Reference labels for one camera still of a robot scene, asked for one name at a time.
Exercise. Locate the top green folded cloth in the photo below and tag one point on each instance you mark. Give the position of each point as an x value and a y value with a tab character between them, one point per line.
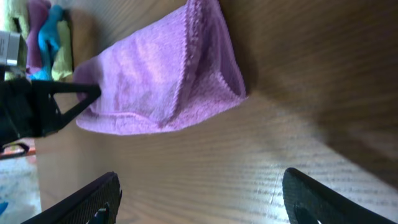
15	18

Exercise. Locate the blue folded cloth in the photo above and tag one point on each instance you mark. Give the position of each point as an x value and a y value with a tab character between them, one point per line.
49	43

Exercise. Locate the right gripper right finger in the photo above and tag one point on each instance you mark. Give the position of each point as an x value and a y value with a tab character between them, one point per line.
308	201

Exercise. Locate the purple microfiber cloth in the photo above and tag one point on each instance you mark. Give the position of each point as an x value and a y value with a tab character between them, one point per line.
172	74

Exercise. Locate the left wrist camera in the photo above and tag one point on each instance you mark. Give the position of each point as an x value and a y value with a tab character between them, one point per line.
13	49

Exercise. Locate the green folded cloth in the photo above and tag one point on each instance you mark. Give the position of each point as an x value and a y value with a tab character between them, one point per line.
63	63
15	18

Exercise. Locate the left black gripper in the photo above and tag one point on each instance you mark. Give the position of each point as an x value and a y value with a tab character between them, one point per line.
56	104

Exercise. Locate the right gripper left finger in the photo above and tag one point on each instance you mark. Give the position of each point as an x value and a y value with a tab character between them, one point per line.
97	202

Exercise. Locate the purple folded cloth in stack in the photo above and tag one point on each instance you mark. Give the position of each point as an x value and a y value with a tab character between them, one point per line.
38	13

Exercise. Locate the bottom green folded cloth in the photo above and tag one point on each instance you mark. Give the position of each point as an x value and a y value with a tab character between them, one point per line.
63	63

